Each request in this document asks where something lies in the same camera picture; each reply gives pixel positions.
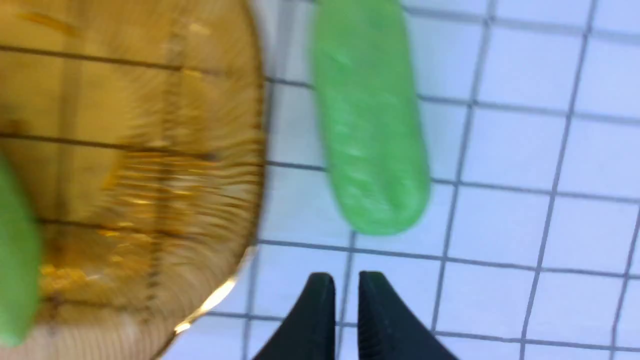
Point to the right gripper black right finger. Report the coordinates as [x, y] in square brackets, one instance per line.
[388, 329]

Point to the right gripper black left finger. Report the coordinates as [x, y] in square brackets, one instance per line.
[309, 330]

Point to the green cucumber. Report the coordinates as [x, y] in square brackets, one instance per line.
[20, 259]
[368, 113]

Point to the amber glass plate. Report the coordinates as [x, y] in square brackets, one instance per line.
[135, 130]

